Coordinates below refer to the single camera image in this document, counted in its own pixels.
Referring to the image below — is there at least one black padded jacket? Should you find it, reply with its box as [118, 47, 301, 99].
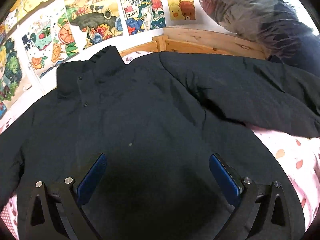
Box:
[1, 46, 319, 239]

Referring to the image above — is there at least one pink apple print bedsheet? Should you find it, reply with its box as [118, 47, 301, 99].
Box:
[0, 50, 320, 240]

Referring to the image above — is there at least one blond boy cartoon poster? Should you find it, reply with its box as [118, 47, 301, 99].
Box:
[1, 37, 31, 110]

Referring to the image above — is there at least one orange fruit drink poster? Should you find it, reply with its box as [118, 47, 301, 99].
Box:
[21, 4, 79, 78]

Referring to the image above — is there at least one plastic wrapped bedding bundle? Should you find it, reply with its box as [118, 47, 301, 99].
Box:
[199, 0, 319, 76]

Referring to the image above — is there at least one landscape fields poster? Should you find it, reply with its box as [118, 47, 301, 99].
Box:
[64, 0, 123, 49]

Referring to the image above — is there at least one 2024 dragon poster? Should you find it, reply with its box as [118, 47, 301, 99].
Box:
[120, 0, 166, 35]

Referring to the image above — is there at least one wooden bed frame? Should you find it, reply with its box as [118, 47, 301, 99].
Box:
[120, 27, 269, 60]

